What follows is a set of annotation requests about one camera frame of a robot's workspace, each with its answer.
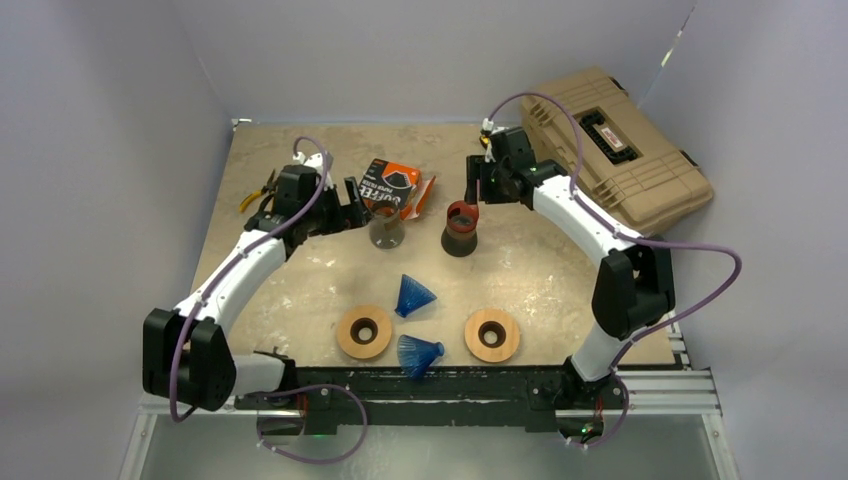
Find blue glass dripper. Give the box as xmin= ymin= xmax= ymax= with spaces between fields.
xmin=396 ymin=334 xmax=445 ymax=379
xmin=394 ymin=274 xmax=437 ymax=318

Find orange coffee filter box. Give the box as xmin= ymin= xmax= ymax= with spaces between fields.
xmin=359 ymin=158 xmax=436 ymax=220

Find red black coffee carafe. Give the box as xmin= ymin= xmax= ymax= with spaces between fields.
xmin=441 ymin=200 xmax=479 ymax=257

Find wooden dripper ring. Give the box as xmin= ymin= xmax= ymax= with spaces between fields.
xmin=463 ymin=308 xmax=522 ymax=365
xmin=335 ymin=303 xmax=393 ymax=362

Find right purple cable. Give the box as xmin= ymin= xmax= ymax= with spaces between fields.
xmin=486 ymin=91 xmax=744 ymax=372

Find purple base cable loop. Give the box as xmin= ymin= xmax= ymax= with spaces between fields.
xmin=255 ymin=382 xmax=370 ymax=466

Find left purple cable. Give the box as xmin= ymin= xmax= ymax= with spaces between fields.
xmin=168 ymin=136 xmax=335 ymax=424

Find yellow handled pliers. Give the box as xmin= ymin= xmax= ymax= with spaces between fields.
xmin=239 ymin=169 xmax=277 ymax=213

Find grey glass carafe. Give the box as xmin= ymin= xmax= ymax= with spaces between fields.
xmin=369 ymin=200 xmax=405 ymax=250

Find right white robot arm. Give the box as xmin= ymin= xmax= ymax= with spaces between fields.
xmin=464 ymin=127 xmax=676 ymax=407

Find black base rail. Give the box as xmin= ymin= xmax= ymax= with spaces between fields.
xmin=234 ymin=365 xmax=625 ymax=437

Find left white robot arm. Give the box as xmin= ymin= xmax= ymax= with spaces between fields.
xmin=141 ymin=165 xmax=371 ymax=411

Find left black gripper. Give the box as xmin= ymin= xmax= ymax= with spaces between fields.
xmin=302 ymin=177 xmax=372 ymax=237

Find tan plastic tool case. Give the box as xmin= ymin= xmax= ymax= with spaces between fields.
xmin=520 ymin=67 xmax=714 ymax=234

